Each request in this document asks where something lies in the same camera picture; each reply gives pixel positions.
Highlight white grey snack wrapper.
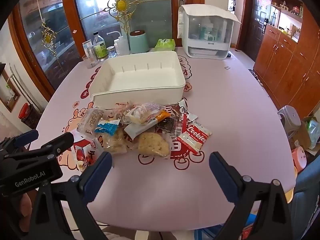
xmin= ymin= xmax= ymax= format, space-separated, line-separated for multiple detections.
xmin=124 ymin=122 xmax=155 ymax=139

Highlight cardboard box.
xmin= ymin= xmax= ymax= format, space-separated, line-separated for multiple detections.
xmin=289 ymin=115 xmax=318 ymax=150

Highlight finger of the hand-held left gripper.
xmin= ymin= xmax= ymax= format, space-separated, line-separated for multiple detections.
xmin=10 ymin=129 xmax=40 ymax=148
xmin=40 ymin=132 xmax=75 ymax=157

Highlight white squeeze bottle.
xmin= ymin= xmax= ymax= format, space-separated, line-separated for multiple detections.
xmin=106 ymin=31 xmax=130 ymax=56

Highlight green tissue pack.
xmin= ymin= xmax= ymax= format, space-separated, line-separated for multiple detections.
xmin=153 ymin=39 xmax=176 ymax=52

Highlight clear bottle with green label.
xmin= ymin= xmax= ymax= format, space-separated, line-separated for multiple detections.
xmin=93 ymin=32 xmax=108 ymax=61

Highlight yellowish crumbly cake packet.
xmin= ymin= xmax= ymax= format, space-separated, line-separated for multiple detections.
xmin=137 ymin=132 xmax=172 ymax=158

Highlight red white cookie packet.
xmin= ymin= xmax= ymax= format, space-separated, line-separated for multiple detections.
xmin=176 ymin=121 xmax=212 ymax=155

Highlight dark entrance door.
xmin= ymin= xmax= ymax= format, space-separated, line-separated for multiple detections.
xmin=246 ymin=0 xmax=272 ymax=62

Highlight clear glass cup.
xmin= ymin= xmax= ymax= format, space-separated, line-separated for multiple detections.
xmin=82 ymin=54 xmax=97 ymax=69

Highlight clear wrapper reddish snack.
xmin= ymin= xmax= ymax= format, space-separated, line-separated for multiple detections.
xmin=107 ymin=101 xmax=133 ymax=123

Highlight white plastic bin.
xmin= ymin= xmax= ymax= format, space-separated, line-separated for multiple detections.
xmin=89 ymin=51 xmax=187 ymax=105

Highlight green plastic bag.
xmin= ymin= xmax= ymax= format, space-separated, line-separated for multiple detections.
xmin=306 ymin=120 xmax=320 ymax=143

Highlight wooden framed glass door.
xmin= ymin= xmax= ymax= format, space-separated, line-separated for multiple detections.
xmin=11 ymin=0 xmax=200 ymax=98

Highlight pink plastic stool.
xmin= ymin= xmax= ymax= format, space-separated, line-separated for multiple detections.
xmin=291 ymin=146 xmax=307 ymax=173

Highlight white countertop storage cabinet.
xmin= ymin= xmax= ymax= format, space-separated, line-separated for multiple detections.
xmin=181 ymin=12 xmax=234 ymax=60

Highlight large gold door ornament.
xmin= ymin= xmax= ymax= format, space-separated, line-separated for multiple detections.
xmin=104 ymin=0 xmax=142 ymax=32

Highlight wooden framed wall board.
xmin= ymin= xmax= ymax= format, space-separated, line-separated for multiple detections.
xmin=0 ymin=70 xmax=20 ymax=113

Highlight dark brown snack packet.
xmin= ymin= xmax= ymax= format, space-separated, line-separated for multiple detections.
xmin=156 ymin=117 xmax=177 ymax=133

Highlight blue chair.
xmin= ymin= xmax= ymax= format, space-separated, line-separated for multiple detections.
xmin=291 ymin=155 xmax=320 ymax=230

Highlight dark red silver snack packet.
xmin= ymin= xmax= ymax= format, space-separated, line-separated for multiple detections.
xmin=177 ymin=99 xmax=198 ymax=120

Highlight orange yellow snack packet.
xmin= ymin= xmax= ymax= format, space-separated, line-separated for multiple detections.
xmin=156 ymin=110 xmax=172 ymax=120

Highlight blue white snack packet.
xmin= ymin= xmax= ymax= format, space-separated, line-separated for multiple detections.
xmin=94 ymin=119 xmax=121 ymax=136

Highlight pale rice cracker clear packet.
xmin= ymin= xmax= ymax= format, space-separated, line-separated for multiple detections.
xmin=101 ymin=130 xmax=133 ymax=155

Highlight red lidded container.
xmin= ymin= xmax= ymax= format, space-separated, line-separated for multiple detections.
xmin=18 ymin=102 xmax=42 ymax=129

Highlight red apple print packet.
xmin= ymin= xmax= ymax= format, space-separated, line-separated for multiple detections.
xmin=71 ymin=132 xmax=104 ymax=172

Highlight teal jar with brown lid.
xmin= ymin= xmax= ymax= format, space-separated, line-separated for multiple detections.
xmin=129 ymin=30 xmax=150 ymax=54

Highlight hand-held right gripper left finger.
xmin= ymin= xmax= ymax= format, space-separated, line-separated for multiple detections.
xmin=26 ymin=152 xmax=113 ymax=240

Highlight blue white carton box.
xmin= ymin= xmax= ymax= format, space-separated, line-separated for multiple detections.
xmin=82 ymin=40 xmax=97 ymax=67

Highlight white barcode snack packet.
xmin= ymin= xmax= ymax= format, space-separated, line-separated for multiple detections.
xmin=125 ymin=102 xmax=165 ymax=125

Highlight clear packet with printed label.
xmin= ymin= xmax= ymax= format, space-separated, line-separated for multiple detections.
xmin=76 ymin=107 xmax=105 ymax=137

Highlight small gold door ornament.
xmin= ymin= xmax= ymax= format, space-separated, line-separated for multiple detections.
xmin=34 ymin=0 xmax=60 ymax=63

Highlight wooden wall cabinet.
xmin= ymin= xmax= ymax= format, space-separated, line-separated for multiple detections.
xmin=254 ymin=0 xmax=320 ymax=120

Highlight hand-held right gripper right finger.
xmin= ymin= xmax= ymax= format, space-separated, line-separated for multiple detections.
xmin=209 ymin=151 xmax=293 ymax=240

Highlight grey plastic stool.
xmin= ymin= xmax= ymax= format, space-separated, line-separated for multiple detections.
xmin=277 ymin=105 xmax=302 ymax=140

